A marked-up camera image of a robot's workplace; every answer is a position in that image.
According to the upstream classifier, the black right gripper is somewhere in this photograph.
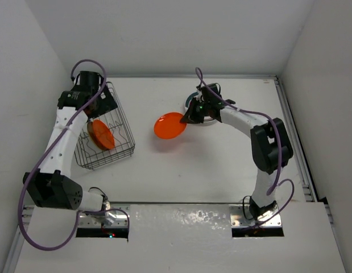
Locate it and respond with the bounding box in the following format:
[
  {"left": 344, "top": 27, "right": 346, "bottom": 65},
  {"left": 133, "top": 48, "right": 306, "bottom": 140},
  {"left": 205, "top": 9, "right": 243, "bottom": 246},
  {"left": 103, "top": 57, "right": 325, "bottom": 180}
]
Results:
[{"left": 181, "top": 97, "right": 211, "bottom": 123}]

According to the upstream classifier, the white plate green red rim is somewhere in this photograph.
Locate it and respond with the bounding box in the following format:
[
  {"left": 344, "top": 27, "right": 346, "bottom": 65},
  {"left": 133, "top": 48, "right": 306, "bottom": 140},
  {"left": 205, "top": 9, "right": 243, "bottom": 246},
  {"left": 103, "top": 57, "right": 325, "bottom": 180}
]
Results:
[{"left": 183, "top": 90, "right": 216, "bottom": 126}]

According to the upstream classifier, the small orange plate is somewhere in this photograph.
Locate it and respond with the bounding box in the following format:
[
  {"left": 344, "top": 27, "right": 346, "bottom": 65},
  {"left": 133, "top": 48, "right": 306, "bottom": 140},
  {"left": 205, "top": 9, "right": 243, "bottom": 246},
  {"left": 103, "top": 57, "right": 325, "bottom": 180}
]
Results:
[{"left": 154, "top": 112, "right": 187, "bottom": 139}]

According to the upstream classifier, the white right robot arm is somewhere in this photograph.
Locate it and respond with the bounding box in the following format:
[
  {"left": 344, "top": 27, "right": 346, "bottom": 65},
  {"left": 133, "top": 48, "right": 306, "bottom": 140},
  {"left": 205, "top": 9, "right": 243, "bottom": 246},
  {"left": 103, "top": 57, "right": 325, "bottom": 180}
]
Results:
[{"left": 180, "top": 83, "right": 293, "bottom": 220}]

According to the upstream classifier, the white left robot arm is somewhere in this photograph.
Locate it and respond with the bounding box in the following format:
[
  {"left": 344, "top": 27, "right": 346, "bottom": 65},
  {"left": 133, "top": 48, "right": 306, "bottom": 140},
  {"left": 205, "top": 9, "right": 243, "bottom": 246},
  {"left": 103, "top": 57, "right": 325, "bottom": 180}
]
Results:
[{"left": 27, "top": 71, "right": 118, "bottom": 212}]

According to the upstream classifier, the olive brown plate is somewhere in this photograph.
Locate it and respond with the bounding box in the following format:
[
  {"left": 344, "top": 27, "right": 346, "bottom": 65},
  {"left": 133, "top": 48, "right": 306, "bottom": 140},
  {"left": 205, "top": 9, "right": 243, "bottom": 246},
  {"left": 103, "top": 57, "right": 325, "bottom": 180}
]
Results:
[{"left": 87, "top": 122, "right": 103, "bottom": 150}]

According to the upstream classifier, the large orange plate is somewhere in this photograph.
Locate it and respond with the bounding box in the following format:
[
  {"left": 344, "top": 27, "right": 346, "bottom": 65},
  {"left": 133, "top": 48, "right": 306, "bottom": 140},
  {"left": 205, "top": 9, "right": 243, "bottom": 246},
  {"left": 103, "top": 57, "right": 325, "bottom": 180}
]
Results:
[{"left": 92, "top": 119, "right": 115, "bottom": 150}]

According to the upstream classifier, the white front foam board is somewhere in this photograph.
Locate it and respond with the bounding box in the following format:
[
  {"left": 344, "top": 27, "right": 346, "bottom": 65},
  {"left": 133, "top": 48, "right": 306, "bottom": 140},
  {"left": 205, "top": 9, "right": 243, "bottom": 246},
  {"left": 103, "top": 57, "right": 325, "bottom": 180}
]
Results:
[{"left": 15, "top": 202, "right": 345, "bottom": 272}]

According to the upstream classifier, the metal wire dish rack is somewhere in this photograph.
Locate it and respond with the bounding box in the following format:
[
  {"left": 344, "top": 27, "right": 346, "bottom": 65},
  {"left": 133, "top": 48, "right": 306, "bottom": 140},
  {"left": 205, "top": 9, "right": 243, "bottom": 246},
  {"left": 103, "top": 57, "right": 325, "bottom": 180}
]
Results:
[{"left": 74, "top": 81, "right": 135, "bottom": 170}]

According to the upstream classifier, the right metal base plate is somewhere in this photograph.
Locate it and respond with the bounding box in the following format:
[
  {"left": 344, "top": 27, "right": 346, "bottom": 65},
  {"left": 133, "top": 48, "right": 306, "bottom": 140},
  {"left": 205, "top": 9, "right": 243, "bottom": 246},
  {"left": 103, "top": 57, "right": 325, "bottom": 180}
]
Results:
[{"left": 229, "top": 203, "right": 282, "bottom": 229}]

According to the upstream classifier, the metal base plate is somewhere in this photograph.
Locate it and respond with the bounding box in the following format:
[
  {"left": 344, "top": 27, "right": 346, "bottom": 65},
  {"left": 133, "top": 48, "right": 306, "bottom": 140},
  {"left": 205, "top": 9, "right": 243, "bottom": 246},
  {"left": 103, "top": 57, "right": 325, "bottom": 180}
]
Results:
[
  {"left": 78, "top": 208, "right": 130, "bottom": 229},
  {"left": 229, "top": 203, "right": 282, "bottom": 229}
]

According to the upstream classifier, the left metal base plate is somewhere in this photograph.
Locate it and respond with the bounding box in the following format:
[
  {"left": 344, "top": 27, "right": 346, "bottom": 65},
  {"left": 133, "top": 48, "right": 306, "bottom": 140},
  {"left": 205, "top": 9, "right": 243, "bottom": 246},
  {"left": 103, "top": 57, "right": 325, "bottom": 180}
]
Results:
[{"left": 78, "top": 208, "right": 130, "bottom": 229}]

